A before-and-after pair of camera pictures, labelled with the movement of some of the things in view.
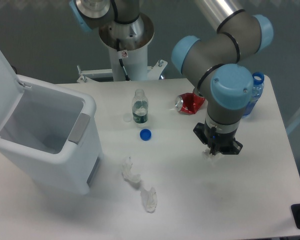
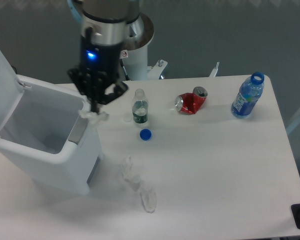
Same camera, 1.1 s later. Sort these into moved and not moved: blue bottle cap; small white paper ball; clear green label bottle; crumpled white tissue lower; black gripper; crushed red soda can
Moved: black gripper; small white paper ball
Not moved: blue bottle cap; crumpled white tissue lower; clear green label bottle; crushed red soda can
